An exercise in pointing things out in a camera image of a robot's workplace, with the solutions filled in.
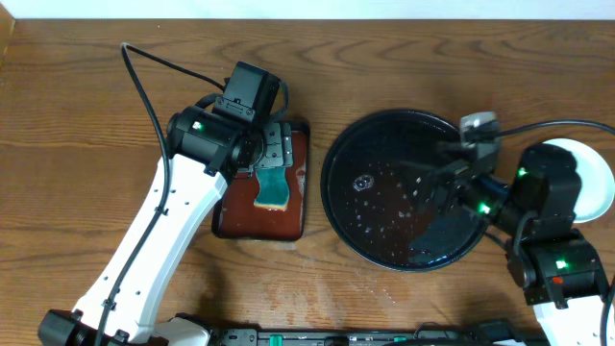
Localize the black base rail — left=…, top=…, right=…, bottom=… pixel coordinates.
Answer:
left=149, top=313, right=549, bottom=346

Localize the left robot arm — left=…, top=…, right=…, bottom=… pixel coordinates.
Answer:
left=37, top=62, right=292, bottom=345

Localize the green yellow sponge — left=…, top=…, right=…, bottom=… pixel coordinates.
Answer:
left=254, top=167, right=290, bottom=210

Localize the pale green plate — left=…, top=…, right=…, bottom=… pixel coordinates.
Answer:
left=545, top=138, right=614, bottom=223

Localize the rectangular black red tray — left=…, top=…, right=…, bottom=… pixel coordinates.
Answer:
left=211, top=122, right=309, bottom=241

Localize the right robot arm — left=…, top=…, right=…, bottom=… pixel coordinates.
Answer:
left=414, top=138, right=614, bottom=345

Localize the round black tray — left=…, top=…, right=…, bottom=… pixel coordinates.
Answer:
left=321, top=109, right=487, bottom=272

